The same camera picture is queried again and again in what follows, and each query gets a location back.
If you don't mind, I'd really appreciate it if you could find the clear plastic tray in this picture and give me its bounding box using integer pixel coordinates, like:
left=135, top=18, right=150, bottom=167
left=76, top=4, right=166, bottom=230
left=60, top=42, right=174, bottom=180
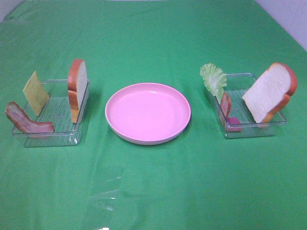
left=205, top=73, right=286, bottom=138
left=12, top=80, right=90, bottom=147

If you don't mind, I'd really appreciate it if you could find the green lettuce leaf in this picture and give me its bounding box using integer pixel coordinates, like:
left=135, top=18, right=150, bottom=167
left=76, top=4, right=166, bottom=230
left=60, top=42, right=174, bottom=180
left=200, top=63, right=227, bottom=103

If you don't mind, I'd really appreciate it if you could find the tray bread slice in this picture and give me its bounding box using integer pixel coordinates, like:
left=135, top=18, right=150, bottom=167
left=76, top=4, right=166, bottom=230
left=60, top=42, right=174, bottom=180
left=242, top=62, right=297, bottom=123
left=68, top=59, right=88, bottom=123

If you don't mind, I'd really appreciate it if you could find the yellow cheese slice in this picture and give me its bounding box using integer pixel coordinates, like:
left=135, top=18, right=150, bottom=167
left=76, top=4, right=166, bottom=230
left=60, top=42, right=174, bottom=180
left=23, top=71, right=49, bottom=116

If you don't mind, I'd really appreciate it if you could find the tray bacon strip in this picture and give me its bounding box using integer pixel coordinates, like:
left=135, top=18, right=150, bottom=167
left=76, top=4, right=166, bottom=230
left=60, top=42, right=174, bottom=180
left=219, top=92, right=242, bottom=132
left=5, top=102, right=54, bottom=133

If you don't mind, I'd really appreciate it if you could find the clear left plastic tray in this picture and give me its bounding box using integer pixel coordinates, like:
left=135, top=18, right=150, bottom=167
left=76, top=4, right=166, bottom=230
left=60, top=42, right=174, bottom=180
left=12, top=80, right=90, bottom=147

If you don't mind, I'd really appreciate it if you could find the pink round plate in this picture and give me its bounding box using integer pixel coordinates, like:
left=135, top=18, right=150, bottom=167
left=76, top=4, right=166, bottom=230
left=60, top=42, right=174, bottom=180
left=105, top=82, right=191, bottom=145

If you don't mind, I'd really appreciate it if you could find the green tablecloth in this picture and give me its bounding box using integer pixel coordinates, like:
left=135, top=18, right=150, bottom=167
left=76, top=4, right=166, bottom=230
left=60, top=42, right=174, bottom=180
left=0, top=0, right=307, bottom=230

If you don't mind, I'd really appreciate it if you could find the clear right plastic tray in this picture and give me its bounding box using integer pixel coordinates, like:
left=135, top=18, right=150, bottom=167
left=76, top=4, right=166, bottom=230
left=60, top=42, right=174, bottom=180
left=205, top=73, right=286, bottom=138

